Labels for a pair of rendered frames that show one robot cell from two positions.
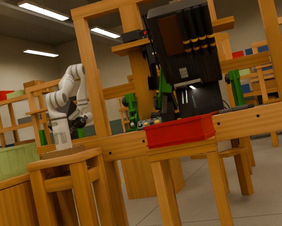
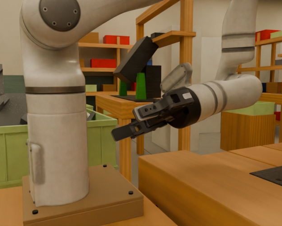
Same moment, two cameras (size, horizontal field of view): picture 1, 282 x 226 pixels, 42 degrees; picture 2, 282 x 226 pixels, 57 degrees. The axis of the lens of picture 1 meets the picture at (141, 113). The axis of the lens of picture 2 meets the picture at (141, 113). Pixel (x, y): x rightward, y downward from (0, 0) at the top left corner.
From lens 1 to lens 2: 1.91 m
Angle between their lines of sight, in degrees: 51
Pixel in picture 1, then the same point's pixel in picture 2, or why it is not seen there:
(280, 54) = not seen: outside the picture
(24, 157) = not seen: hidden behind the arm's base
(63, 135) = (32, 156)
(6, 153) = (2, 139)
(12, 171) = (13, 178)
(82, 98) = (235, 29)
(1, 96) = (266, 35)
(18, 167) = not seen: hidden behind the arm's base
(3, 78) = not seen: outside the picture
